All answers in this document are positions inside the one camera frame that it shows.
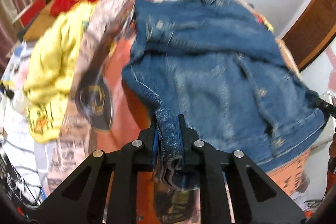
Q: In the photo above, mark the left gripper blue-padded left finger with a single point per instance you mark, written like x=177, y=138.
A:
x=103, y=188

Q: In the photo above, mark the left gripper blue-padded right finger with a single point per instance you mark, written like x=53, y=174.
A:
x=233, y=189

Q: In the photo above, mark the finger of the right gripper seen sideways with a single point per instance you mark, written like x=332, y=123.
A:
x=326, y=107

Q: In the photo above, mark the blue denim jacket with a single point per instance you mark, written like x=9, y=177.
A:
x=213, y=63

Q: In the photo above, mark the brown wooden door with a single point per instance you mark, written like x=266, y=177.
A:
x=312, y=32

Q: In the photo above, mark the printed newspaper-pattern blanket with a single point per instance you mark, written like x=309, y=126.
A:
x=103, y=108

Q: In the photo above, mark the yellow garment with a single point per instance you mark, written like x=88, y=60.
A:
x=51, y=72

